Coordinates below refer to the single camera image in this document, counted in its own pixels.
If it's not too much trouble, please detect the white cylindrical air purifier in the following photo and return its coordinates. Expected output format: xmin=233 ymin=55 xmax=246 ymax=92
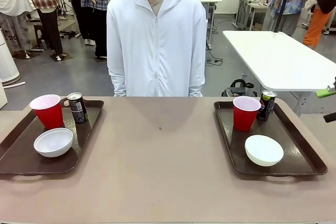
xmin=0 ymin=28 xmax=20 ymax=86

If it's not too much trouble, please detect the person's left forearm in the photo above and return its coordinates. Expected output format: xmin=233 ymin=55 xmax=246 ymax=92
xmin=188 ymin=77 xmax=205 ymax=98

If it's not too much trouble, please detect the bystander in black trousers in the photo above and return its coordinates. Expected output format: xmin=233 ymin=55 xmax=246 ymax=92
xmin=61 ymin=0 xmax=97 ymax=46

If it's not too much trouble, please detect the black floor cable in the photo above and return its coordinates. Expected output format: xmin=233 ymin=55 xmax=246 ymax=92
xmin=206 ymin=55 xmax=224 ymax=66

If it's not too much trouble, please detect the white tube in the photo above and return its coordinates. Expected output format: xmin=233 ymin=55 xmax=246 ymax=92
xmin=2 ymin=81 xmax=26 ymax=88

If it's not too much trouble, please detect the white workbench with robot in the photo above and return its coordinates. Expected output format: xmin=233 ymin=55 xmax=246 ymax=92
xmin=234 ymin=0 xmax=267 ymax=31

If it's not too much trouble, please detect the white bowl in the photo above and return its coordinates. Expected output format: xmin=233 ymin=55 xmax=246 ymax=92
xmin=33 ymin=127 xmax=74 ymax=158
xmin=245 ymin=134 xmax=285 ymax=167

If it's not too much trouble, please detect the black stool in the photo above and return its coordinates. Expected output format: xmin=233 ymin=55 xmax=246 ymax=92
xmin=33 ymin=24 xmax=48 ymax=49

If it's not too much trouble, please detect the red plastic cup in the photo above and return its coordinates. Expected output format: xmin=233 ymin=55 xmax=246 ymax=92
xmin=29 ymin=94 xmax=65 ymax=130
xmin=233 ymin=96 xmax=262 ymax=132

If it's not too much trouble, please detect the brown plastic tray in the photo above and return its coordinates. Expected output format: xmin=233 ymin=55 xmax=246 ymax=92
xmin=213 ymin=100 xmax=328 ymax=177
xmin=0 ymin=97 xmax=104 ymax=176

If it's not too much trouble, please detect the black drink can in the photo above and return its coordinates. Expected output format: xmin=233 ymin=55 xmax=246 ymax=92
xmin=67 ymin=92 xmax=88 ymax=124
xmin=256 ymin=90 xmax=278 ymax=121

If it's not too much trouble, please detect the bystander in orange trousers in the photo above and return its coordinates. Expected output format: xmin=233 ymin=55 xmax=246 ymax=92
xmin=303 ymin=0 xmax=336 ymax=47

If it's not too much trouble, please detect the black vertical pole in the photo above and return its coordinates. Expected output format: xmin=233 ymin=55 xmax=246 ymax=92
xmin=272 ymin=0 xmax=291 ymax=34

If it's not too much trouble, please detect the person's right forearm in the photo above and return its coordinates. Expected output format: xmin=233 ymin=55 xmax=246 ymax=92
xmin=109 ymin=73 xmax=127 ymax=98

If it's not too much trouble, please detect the black wheeled device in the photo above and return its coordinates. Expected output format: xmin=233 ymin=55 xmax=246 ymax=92
xmin=222 ymin=79 xmax=258 ymax=98

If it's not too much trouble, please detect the white folding table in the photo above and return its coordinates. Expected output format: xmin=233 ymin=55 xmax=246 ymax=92
xmin=222 ymin=30 xmax=336 ymax=117

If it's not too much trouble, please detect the white workbench with grey legs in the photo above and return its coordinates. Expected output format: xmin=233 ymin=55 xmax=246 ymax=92
xmin=195 ymin=0 xmax=223 ymax=49

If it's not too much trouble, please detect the person in white hoodie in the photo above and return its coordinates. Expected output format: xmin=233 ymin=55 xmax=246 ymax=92
xmin=106 ymin=0 xmax=207 ymax=98

